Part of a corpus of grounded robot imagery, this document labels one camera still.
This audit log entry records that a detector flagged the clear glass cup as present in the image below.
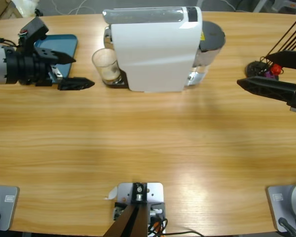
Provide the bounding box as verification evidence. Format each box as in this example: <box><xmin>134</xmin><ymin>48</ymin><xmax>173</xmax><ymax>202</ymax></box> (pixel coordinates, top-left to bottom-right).
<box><xmin>91</xmin><ymin>48</ymin><xmax>123</xmax><ymax>86</ymax></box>

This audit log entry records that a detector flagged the white capsule coffee machine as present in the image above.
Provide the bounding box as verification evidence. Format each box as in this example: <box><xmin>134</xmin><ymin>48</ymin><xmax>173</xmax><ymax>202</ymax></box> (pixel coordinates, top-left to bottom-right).
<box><xmin>102</xmin><ymin>6</ymin><xmax>203</xmax><ymax>94</ymax></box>

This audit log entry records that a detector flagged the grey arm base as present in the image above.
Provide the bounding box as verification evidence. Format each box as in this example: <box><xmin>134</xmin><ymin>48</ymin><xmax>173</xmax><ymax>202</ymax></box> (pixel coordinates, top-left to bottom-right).
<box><xmin>0</xmin><ymin>184</ymin><xmax>20</xmax><ymax>232</ymax></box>
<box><xmin>265</xmin><ymin>182</ymin><xmax>296</xmax><ymax>233</ymax></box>

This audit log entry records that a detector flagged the black capsule holder with rods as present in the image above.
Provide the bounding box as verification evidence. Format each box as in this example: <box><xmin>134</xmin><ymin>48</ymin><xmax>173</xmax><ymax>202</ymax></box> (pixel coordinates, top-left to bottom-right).
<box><xmin>245</xmin><ymin>16</ymin><xmax>296</xmax><ymax>82</ymax></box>

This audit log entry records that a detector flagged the teal plastic tray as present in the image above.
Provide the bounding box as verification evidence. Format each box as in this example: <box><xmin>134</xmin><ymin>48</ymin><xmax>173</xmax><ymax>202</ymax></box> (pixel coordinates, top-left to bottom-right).
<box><xmin>34</xmin><ymin>34</ymin><xmax>79</xmax><ymax>84</ymax></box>

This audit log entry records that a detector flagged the white plastic furniture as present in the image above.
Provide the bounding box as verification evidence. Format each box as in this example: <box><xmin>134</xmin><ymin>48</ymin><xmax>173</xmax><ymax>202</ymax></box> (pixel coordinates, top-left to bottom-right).
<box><xmin>251</xmin><ymin>0</ymin><xmax>296</xmax><ymax>14</ymax></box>

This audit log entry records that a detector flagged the white plastic bag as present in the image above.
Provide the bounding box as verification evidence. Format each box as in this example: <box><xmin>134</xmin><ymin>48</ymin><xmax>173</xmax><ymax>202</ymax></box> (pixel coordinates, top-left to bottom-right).
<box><xmin>11</xmin><ymin>0</ymin><xmax>40</xmax><ymax>18</ymax></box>

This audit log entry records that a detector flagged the water tank with dark lid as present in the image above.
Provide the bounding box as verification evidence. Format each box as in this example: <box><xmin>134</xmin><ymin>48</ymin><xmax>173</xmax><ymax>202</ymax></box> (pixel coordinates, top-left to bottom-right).
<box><xmin>187</xmin><ymin>21</ymin><xmax>226</xmax><ymax>87</ymax></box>

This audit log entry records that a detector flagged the brown cardboard box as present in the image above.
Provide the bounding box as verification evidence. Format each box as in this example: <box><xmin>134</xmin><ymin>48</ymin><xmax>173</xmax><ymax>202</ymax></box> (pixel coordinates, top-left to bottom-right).
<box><xmin>0</xmin><ymin>0</ymin><xmax>23</xmax><ymax>22</ymax></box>

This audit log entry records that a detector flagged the white paper tag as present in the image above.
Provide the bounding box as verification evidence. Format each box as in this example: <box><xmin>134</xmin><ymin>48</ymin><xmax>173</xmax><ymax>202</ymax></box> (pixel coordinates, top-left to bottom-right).
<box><xmin>103</xmin><ymin>186</ymin><xmax>118</xmax><ymax>200</ymax></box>

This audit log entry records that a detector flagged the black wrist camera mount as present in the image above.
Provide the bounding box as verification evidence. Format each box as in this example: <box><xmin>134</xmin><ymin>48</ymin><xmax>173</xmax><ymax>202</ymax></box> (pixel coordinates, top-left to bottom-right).
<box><xmin>17</xmin><ymin>16</ymin><xmax>50</xmax><ymax>54</ymax></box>

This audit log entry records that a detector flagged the white cable on floor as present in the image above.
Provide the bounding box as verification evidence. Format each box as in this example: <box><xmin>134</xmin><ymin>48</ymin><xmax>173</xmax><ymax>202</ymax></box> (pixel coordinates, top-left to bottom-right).
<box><xmin>49</xmin><ymin>0</ymin><xmax>105</xmax><ymax>16</ymax></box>

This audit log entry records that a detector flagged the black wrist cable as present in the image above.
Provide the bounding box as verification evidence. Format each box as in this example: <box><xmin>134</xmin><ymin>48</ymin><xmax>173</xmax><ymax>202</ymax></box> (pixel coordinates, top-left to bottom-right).
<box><xmin>0</xmin><ymin>36</ymin><xmax>18</xmax><ymax>48</ymax></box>

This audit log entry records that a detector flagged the white block with dark post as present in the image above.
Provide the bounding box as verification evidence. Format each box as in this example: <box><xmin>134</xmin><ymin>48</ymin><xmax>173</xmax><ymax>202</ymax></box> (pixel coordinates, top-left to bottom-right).
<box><xmin>105</xmin><ymin>182</ymin><xmax>166</xmax><ymax>237</ymax></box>

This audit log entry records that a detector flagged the black cable at white block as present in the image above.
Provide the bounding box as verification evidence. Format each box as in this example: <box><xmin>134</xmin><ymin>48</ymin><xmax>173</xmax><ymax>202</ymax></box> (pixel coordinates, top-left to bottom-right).
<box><xmin>148</xmin><ymin>217</ymin><xmax>203</xmax><ymax>237</ymax></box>

